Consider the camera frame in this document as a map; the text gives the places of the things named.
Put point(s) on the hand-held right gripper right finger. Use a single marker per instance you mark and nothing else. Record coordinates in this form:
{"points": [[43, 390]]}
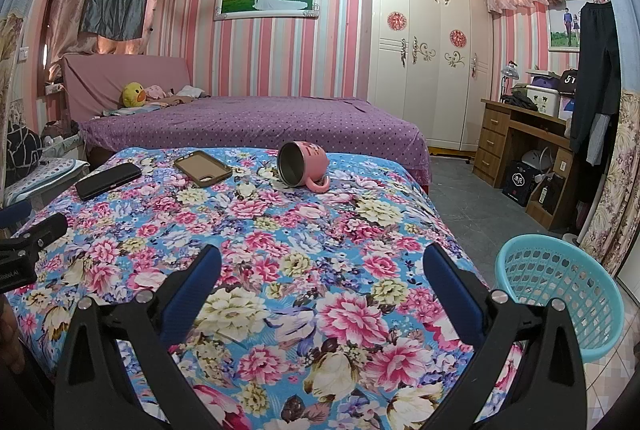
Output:
{"points": [[457, 295]]}

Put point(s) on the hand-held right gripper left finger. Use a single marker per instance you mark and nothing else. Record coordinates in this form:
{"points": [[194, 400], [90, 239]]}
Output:
{"points": [[192, 292]]}

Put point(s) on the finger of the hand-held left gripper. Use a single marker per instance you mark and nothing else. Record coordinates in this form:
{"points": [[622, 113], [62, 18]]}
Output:
{"points": [[42, 232], [15, 212]]}

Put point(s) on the light blue plastic basket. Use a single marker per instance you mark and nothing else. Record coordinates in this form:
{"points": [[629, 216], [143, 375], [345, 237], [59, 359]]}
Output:
{"points": [[555, 295]]}

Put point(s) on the person's left hand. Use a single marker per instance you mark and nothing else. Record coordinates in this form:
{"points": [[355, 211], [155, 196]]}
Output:
{"points": [[9, 335]]}

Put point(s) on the nightstand with dotted cloth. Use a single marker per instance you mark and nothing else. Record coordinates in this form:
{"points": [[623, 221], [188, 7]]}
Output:
{"points": [[45, 177]]}

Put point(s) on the black patterned cushion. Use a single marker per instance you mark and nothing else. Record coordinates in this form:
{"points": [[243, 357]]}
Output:
{"points": [[22, 145]]}

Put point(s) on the black rectangular case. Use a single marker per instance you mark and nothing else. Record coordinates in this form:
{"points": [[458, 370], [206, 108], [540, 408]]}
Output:
{"points": [[107, 180]]}

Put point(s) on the brown phone case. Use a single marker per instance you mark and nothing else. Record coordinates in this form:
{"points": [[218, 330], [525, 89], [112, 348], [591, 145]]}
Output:
{"points": [[202, 169]]}

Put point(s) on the beige floral curtain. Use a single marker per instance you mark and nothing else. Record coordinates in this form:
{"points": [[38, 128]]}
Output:
{"points": [[612, 180], [10, 85]]}

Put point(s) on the black box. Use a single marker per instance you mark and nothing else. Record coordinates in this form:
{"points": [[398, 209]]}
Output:
{"points": [[520, 182]]}

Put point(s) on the cardboard box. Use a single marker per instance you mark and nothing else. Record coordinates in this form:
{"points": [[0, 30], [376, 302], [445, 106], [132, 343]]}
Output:
{"points": [[547, 195]]}

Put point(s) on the wooden desk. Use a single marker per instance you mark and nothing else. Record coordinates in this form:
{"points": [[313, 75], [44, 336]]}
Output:
{"points": [[492, 145]]}

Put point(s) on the white fan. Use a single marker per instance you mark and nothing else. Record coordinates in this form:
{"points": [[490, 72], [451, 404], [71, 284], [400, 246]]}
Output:
{"points": [[537, 159]]}

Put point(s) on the pink covered headboard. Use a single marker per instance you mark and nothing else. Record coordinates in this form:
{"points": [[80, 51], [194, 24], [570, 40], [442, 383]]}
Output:
{"points": [[110, 80]]}

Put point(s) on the yellow duck plush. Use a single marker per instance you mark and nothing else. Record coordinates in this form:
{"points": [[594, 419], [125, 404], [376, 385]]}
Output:
{"points": [[133, 94]]}

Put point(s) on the pink mug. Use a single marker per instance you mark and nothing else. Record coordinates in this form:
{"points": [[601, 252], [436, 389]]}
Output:
{"points": [[310, 160]]}

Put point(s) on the purple dotted bed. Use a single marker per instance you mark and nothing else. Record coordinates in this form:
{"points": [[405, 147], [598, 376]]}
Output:
{"points": [[260, 125]]}

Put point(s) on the pink plush toy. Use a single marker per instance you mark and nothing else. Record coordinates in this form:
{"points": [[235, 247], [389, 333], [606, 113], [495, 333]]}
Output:
{"points": [[156, 92]]}

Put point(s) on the white folded cloth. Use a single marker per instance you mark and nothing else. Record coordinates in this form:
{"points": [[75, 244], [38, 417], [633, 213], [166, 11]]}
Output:
{"points": [[191, 91]]}

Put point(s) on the white wardrobe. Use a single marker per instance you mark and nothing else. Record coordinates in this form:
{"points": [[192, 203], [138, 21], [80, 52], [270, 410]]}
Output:
{"points": [[430, 85]]}

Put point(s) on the white storage box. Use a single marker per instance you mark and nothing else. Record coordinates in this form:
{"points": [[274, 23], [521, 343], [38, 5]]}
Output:
{"points": [[542, 100]]}

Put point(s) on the desk lamp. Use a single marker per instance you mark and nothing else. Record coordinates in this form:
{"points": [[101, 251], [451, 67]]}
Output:
{"points": [[510, 70]]}

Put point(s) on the black bag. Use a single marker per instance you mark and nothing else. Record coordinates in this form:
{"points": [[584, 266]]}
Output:
{"points": [[569, 78]]}

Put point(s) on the red round paper decal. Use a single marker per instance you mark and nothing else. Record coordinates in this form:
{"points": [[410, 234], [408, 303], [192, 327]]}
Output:
{"points": [[458, 38], [396, 21]]}

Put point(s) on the black hanging clothes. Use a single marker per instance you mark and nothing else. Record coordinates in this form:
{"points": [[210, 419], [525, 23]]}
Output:
{"points": [[597, 75]]}

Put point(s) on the small framed couple photo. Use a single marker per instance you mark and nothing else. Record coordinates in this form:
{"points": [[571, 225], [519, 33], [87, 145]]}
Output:
{"points": [[562, 25]]}

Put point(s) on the wall switch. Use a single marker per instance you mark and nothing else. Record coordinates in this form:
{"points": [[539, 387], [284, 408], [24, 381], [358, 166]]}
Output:
{"points": [[23, 53]]}

